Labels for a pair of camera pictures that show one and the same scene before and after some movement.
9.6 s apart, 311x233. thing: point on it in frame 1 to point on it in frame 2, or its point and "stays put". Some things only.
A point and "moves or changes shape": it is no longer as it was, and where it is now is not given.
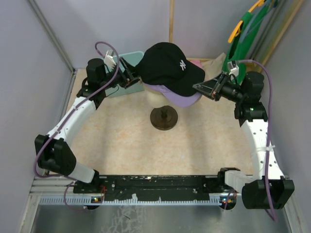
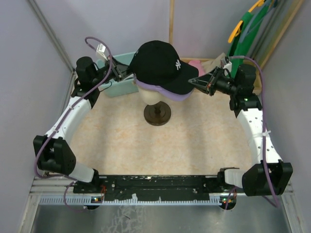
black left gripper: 129,76 to 118,69
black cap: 165,64 moves or changes shape
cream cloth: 212,68 stays put
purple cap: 186,101 moves or changes shape
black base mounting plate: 153,188 stays put
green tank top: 243,41 stays put
